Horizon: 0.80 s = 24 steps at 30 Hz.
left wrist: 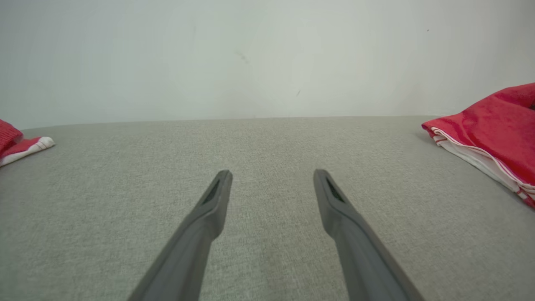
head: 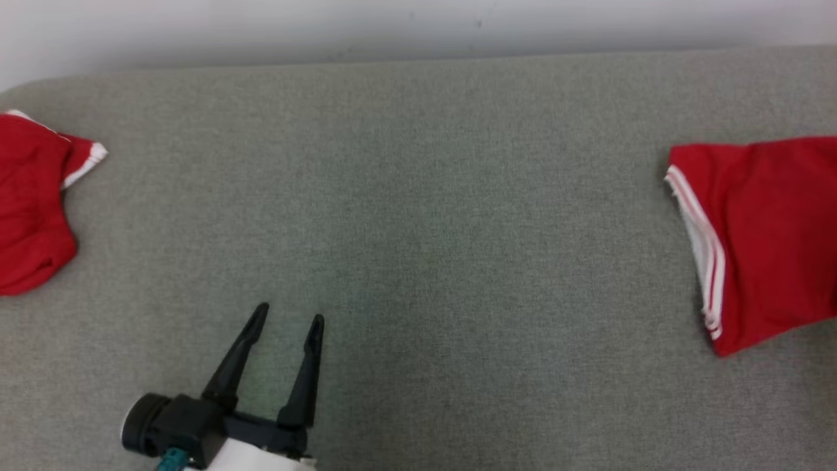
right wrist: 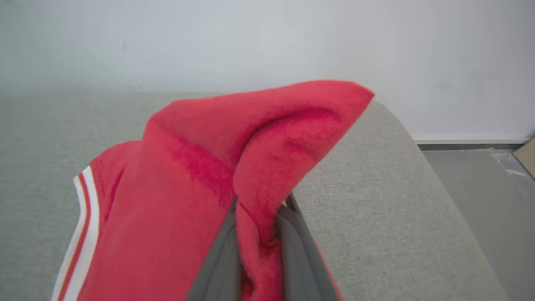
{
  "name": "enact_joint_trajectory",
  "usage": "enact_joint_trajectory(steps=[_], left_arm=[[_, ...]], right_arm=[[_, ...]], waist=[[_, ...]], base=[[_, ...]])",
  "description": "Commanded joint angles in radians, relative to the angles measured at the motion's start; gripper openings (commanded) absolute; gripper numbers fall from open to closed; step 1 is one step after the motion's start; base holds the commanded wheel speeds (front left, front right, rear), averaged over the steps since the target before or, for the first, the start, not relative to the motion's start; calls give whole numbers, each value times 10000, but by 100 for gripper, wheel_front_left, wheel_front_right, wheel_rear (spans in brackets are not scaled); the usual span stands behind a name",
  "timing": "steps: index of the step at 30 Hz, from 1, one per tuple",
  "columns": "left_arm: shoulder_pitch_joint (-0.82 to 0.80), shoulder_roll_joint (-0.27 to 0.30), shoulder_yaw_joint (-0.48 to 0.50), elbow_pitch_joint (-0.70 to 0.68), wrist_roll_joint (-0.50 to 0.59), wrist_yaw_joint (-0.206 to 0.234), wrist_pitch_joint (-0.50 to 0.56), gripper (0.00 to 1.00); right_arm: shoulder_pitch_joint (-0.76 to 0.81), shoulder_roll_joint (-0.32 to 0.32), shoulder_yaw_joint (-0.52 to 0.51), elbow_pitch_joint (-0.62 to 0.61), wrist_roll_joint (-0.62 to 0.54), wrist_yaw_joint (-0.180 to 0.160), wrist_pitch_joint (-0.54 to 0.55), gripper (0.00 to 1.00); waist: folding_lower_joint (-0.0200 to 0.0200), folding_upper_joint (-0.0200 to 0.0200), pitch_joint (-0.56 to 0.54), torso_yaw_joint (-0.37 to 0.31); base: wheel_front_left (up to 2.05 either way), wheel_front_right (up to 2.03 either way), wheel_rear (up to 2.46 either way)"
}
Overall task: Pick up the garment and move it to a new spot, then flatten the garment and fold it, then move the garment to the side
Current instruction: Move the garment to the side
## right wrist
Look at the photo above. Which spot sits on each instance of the grey fabric sofa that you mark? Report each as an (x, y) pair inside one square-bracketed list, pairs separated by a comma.
[(397, 209)]

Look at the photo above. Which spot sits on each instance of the white baseboard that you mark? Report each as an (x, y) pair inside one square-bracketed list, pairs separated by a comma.
[(459, 139)]

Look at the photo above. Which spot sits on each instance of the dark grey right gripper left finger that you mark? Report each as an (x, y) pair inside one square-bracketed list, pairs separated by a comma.
[(221, 271)]

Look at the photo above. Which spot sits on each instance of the beige cardboard sheet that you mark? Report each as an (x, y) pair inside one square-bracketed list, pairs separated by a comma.
[(527, 156)]

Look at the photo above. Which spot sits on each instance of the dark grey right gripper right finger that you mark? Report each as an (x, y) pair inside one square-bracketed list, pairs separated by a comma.
[(301, 267)]

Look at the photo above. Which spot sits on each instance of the red garment with white trim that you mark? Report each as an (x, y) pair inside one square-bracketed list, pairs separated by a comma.
[(188, 167)]

